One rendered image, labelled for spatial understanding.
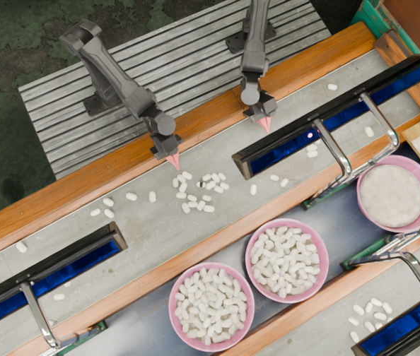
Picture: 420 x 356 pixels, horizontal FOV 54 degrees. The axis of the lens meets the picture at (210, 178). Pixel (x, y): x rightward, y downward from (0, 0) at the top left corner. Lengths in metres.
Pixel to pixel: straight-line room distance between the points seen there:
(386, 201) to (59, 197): 1.10
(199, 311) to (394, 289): 0.63
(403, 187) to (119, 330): 1.07
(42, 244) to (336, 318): 0.98
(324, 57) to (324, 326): 0.94
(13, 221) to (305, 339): 1.01
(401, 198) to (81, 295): 1.11
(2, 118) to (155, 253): 1.43
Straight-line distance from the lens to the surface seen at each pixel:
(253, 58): 1.33
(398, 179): 1.58
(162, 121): 1.20
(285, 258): 1.40
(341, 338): 1.45
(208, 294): 1.38
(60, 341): 1.08
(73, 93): 1.70
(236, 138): 1.47
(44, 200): 1.47
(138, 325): 1.46
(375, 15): 1.72
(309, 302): 1.39
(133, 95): 1.24
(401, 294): 1.52
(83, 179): 1.45
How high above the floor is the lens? 2.11
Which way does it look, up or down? 75 degrees down
